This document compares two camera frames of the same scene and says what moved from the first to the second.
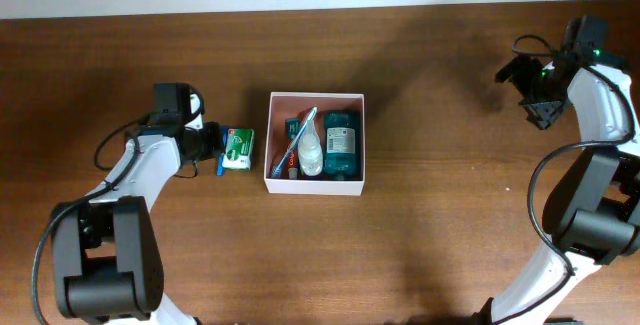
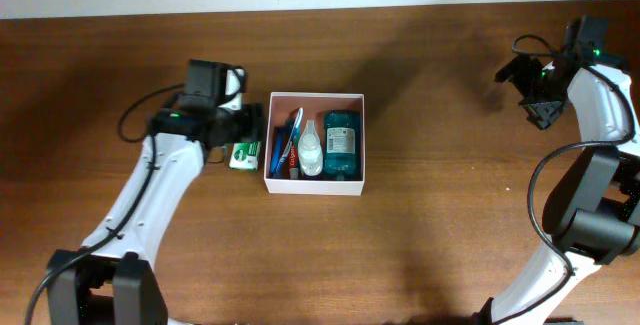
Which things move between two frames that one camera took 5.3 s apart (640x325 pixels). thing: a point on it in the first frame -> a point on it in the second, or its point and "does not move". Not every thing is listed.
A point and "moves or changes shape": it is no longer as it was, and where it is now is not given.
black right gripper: x=542 y=114 does not move
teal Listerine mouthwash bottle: x=342 y=144 does not move
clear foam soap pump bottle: x=310 y=155 does not move
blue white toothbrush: x=276 y=171 moves or changes shape
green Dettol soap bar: x=239 y=149 moves or changes shape
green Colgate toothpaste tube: x=293 y=128 does not move
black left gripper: x=215 y=141 -> x=252 y=125
